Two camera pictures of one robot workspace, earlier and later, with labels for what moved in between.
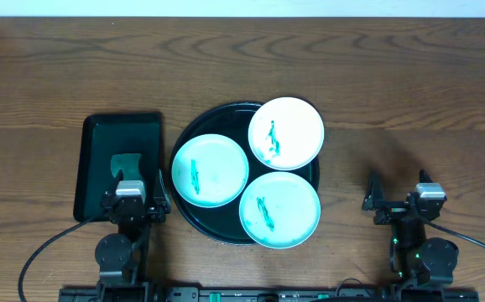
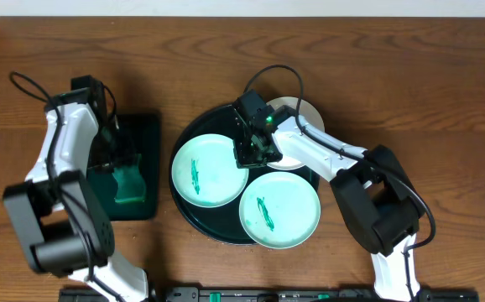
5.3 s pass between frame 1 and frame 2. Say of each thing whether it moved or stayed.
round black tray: stayed
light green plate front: stayed
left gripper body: moved
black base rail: stayed
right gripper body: moved
